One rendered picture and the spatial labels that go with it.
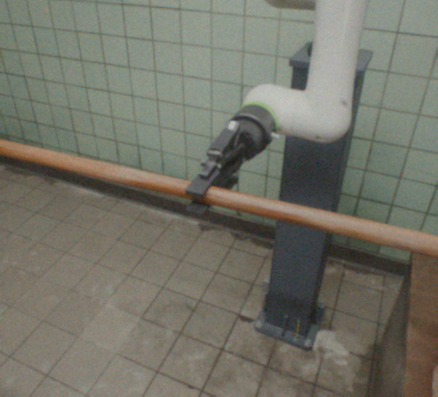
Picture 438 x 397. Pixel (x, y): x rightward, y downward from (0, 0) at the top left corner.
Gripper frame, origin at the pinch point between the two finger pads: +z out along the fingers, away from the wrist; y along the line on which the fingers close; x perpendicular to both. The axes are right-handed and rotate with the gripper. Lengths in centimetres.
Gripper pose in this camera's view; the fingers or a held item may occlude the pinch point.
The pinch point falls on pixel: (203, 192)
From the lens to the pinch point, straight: 67.3
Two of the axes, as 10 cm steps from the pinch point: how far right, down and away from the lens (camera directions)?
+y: 0.0, 8.2, 5.7
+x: -9.2, -2.2, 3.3
